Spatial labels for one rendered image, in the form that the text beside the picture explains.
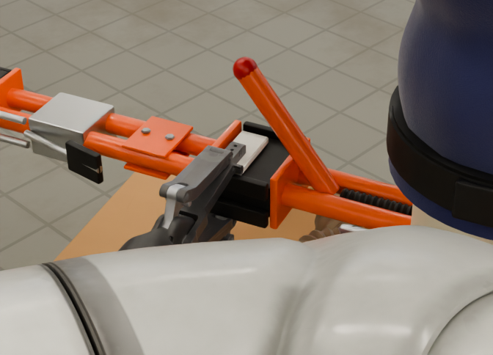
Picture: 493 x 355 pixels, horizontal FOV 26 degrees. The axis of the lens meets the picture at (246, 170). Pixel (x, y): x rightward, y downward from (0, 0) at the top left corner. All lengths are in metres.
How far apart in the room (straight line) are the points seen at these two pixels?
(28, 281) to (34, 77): 3.40
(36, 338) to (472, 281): 0.09
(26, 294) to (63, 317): 0.01
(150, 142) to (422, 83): 0.35
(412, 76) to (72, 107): 0.43
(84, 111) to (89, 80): 2.47
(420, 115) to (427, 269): 0.62
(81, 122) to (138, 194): 1.00
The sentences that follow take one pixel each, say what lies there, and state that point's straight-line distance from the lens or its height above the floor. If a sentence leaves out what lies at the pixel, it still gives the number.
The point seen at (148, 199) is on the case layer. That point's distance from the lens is 2.10.
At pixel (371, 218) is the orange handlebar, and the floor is 1.18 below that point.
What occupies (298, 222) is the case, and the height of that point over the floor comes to 1.05.
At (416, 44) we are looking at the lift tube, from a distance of 0.85.
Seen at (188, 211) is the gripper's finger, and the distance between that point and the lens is 0.97.
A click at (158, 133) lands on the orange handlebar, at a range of 1.10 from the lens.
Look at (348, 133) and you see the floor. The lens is 3.31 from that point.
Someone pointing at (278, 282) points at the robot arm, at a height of 1.62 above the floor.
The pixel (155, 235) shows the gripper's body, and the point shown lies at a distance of 0.92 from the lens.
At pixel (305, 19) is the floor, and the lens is 3.97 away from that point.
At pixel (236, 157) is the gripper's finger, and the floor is 1.21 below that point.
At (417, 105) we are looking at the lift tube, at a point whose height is 1.35.
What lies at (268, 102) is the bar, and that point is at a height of 1.27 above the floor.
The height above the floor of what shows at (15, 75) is 1.20.
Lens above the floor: 1.79
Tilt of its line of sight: 35 degrees down
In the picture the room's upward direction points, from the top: straight up
